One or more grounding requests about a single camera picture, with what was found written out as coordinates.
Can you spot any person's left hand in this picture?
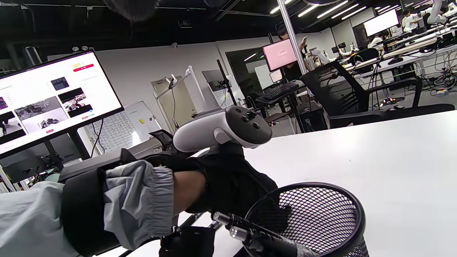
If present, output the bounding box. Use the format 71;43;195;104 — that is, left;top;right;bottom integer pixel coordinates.
193;143;292;233

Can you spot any person's right hand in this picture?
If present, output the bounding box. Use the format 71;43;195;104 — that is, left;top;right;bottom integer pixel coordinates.
103;0;159;21

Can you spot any black click pen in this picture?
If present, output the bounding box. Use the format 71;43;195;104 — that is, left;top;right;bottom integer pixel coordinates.
212;211;272;243
229;226;318;257

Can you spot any black mesh pen holder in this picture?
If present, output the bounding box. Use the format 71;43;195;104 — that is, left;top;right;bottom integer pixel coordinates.
244;182;370;257

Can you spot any person's left forearm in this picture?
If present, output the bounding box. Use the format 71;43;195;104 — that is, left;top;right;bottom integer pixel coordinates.
0;160;208;257

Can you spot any grey left hand controller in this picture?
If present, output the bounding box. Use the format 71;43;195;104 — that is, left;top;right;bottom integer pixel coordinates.
173;105;273;154

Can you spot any small black office chair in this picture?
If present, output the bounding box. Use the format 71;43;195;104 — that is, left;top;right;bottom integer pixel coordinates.
149;129;179;154

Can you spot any black computer tower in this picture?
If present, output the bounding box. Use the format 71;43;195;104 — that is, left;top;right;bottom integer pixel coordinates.
299;107;329;133

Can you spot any black keyboard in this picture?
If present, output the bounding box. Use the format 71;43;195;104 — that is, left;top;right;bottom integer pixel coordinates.
263;82;300;101

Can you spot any black monitor on pole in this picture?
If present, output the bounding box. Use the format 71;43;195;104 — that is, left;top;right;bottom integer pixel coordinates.
202;60;238;107

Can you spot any white grid board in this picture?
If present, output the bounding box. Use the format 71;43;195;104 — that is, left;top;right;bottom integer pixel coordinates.
254;64;273;90

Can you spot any large white screen monitor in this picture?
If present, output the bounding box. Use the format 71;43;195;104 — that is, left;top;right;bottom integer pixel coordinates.
0;50;125;159

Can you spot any white whiteboard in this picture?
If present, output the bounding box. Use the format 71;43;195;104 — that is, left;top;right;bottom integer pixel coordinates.
84;101;162;152

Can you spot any black mesh office chair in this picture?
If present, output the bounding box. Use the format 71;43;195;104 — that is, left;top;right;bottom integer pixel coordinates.
300;60;457;130

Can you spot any pink screen monitor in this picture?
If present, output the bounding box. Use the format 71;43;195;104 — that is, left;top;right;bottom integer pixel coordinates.
262;38;298;72

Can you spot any black monitor stand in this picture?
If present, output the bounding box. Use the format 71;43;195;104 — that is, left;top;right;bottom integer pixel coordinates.
0;130;93;182

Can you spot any long white desk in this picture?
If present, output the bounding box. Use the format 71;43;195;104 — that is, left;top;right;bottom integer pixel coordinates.
339;27;457;82

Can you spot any bright white monitor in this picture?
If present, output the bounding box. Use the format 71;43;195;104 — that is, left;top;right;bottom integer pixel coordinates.
363;9;400;37

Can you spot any silver aluminium post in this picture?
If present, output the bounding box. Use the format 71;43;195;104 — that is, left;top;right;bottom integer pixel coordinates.
277;0;312;76

